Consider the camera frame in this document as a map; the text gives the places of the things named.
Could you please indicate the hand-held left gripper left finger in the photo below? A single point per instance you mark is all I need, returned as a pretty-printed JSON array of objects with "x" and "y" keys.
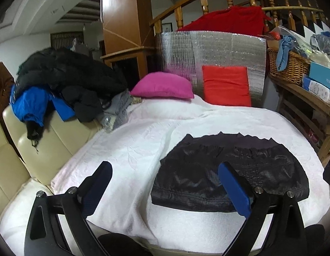
[{"x": 98, "y": 186}]

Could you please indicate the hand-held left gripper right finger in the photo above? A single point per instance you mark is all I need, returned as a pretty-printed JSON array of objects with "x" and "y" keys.
[{"x": 234, "y": 189}]

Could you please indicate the dark puffer jacket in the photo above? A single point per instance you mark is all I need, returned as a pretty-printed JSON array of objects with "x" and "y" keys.
[{"x": 197, "y": 170}]

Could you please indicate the white textured blanket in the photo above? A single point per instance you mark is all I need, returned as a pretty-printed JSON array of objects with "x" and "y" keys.
[{"x": 127, "y": 144}]

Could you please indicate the clear plastic bag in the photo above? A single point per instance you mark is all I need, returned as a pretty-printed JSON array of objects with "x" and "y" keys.
[{"x": 114, "y": 121}]

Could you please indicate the wooden table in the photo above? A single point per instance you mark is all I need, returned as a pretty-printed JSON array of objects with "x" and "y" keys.
[{"x": 314, "y": 101}]

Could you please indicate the cream leather sofa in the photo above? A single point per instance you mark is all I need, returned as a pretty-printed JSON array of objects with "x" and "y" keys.
[{"x": 34, "y": 149}]

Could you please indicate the white printed tissue pack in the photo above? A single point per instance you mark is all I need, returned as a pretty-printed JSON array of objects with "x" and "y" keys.
[{"x": 319, "y": 90}]

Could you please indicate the black garment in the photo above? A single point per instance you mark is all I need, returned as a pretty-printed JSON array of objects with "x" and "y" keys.
[{"x": 85, "y": 104}]

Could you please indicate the grey garment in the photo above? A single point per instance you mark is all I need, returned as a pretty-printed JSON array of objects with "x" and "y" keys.
[{"x": 118, "y": 102}]

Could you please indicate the beige cloth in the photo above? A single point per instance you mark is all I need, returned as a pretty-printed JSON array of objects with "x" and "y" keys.
[{"x": 137, "y": 100}]

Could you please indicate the blue cardboard box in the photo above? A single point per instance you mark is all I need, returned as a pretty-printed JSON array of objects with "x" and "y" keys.
[{"x": 322, "y": 76}]

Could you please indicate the red pillow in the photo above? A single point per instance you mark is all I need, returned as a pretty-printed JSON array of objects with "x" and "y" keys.
[{"x": 226, "y": 85}]

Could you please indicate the blue jacket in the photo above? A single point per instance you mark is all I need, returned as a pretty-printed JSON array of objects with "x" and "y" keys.
[{"x": 31, "y": 104}]

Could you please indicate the wicker basket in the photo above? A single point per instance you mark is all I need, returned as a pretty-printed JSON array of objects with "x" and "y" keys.
[{"x": 290, "y": 69}]

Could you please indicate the white plastic bag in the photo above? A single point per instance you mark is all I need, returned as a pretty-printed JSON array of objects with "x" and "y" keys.
[{"x": 325, "y": 58}]

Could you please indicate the black puffer coat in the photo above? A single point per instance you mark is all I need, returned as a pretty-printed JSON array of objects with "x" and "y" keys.
[{"x": 74, "y": 69}]

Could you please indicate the pink pillow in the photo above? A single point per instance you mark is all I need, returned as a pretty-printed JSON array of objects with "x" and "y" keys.
[{"x": 162, "y": 85}]

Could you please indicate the light blue cloth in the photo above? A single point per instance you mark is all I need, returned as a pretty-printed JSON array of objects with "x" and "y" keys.
[{"x": 283, "y": 56}]

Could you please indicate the dark patterned plastic bag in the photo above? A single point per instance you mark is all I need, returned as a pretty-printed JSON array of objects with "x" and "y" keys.
[{"x": 321, "y": 44}]

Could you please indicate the wooden cabinet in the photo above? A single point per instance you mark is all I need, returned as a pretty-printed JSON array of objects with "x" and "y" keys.
[{"x": 127, "y": 51}]

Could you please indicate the silver foil insulation mat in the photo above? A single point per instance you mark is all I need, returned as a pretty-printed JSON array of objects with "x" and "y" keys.
[{"x": 207, "y": 48}]

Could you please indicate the red cloth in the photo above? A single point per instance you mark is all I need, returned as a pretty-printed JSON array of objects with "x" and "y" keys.
[{"x": 229, "y": 21}]

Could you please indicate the wooden column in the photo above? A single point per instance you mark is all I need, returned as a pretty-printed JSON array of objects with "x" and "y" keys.
[{"x": 119, "y": 18}]

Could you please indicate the framed picture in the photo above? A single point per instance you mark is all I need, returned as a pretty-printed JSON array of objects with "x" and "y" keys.
[{"x": 167, "y": 27}]

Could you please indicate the wooden stair railing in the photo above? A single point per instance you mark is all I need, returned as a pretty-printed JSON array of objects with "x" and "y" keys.
[{"x": 205, "y": 2}]

